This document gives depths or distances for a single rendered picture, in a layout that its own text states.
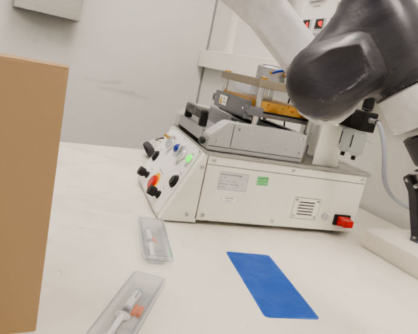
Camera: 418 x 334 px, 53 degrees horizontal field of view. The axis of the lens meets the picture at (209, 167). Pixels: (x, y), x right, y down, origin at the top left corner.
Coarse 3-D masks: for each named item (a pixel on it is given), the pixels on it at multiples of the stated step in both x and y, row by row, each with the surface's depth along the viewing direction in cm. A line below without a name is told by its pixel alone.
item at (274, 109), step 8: (240, 96) 109; (248, 96) 111; (256, 96) 121; (264, 96) 113; (272, 96) 113; (264, 104) 104; (272, 104) 104; (280, 104) 105; (288, 104) 113; (264, 112) 104; (272, 112) 105; (280, 112) 105; (288, 112) 106; (296, 112) 107; (280, 120) 106; (288, 120) 107; (296, 120) 107; (304, 120) 108
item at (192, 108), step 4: (188, 104) 113; (192, 104) 111; (188, 108) 113; (192, 108) 109; (196, 108) 106; (200, 108) 105; (184, 112) 116; (188, 112) 116; (192, 112) 109; (196, 112) 106; (200, 112) 103; (204, 112) 102; (188, 116) 116; (196, 116) 106; (200, 116) 103; (204, 116) 103; (200, 120) 103; (204, 120) 103; (200, 124) 103; (204, 124) 103
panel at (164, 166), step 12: (180, 144) 110; (192, 144) 104; (168, 156) 114; (192, 156) 99; (156, 168) 116; (168, 168) 109; (180, 168) 102; (144, 180) 119; (168, 180) 104; (180, 180) 98; (168, 192) 100; (156, 204) 102
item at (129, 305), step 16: (144, 272) 68; (128, 288) 63; (144, 288) 63; (160, 288) 64; (112, 304) 58; (128, 304) 59; (144, 304) 59; (96, 320) 54; (112, 320) 54; (128, 320) 55
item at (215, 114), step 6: (210, 108) 118; (216, 108) 113; (210, 114) 117; (216, 114) 112; (222, 114) 108; (228, 114) 105; (180, 120) 119; (186, 120) 113; (192, 120) 111; (210, 120) 116; (216, 120) 112; (186, 126) 113; (192, 126) 108; (198, 126) 103; (210, 126) 106; (192, 132) 107; (198, 132) 102; (198, 138) 102; (306, 150) 110
